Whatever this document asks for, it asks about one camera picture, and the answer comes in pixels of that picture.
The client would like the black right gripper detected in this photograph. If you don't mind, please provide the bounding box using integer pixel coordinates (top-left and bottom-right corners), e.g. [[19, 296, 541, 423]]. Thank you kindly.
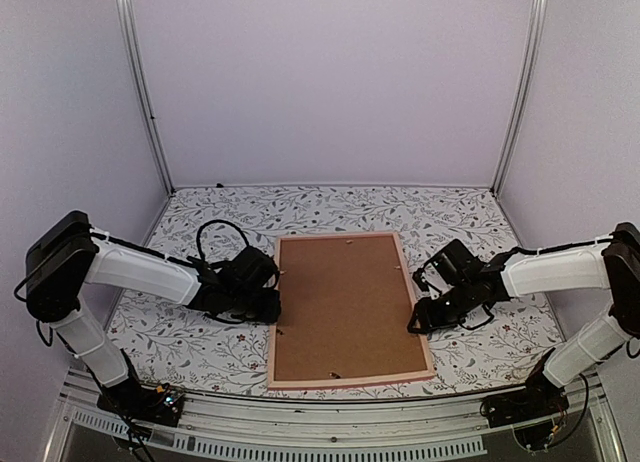
[[407, 281, 476, 335]]

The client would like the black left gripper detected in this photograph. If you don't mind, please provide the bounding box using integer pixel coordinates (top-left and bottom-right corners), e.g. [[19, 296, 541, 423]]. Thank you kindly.
[[227, 290, 282, 325]]

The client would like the pink wooden picture frame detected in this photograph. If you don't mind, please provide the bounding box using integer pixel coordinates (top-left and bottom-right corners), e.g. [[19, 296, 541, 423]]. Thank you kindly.
[[265, 232, 435, 391]]

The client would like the brown fibreboard backing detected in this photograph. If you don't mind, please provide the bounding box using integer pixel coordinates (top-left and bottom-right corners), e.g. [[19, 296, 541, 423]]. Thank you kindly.
[[272, 236, 429, 381]]

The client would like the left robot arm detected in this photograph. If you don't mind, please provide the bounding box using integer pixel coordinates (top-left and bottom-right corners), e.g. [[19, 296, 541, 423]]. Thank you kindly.
[[14, 210, 281, 416]]

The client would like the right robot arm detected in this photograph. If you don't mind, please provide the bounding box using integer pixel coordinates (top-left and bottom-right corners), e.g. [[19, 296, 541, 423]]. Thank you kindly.
[[407, 222, 639, 418]]

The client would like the perforated metal strip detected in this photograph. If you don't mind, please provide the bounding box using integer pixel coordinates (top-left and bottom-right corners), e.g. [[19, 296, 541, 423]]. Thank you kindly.
[[69, 407, 487, 458]]

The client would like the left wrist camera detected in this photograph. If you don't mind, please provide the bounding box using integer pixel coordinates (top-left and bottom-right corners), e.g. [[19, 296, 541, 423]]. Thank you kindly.
[[225, 246, 280, 291]]

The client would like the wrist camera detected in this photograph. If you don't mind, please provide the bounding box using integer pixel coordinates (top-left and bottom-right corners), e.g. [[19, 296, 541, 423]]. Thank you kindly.
[[427, 239, 484, 286], [225, 246, 280, 291]]

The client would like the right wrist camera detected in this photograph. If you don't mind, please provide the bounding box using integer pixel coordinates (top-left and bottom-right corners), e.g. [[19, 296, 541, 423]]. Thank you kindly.
[[427, 239, 484, 286]]

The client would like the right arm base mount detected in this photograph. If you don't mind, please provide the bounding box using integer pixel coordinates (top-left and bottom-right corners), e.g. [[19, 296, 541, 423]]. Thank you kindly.
[[480, 386, 569, 428]]

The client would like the aluminium front rail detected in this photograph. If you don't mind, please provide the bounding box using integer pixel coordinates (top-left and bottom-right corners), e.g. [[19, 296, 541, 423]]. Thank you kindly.
[[43, 370, 627, 461]]

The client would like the right aluminium corner post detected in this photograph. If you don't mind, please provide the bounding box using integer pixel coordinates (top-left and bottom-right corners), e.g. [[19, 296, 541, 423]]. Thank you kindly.
[[491, 0, 548, 198]]

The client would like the aluminium corner post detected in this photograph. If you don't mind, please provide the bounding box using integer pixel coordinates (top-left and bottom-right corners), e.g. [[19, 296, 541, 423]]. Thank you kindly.
[[115, 0, 175, 196], [491, 0, 548, 198]]

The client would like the left aluminium corner post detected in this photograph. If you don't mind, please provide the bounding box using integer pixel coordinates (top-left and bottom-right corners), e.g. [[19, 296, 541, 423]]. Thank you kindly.
[[115, 0, 175, 196]]

